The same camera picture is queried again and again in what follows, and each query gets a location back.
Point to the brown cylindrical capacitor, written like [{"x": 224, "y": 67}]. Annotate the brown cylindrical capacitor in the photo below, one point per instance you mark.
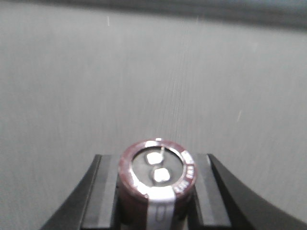
[{"x": 156, "y": 181}]

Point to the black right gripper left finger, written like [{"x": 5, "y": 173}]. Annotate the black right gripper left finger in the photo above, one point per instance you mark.
[{"x": 93, "y": 204}]

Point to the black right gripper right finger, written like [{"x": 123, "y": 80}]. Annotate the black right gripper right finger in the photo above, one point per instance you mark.
[{"x": 222, "y": 202}]

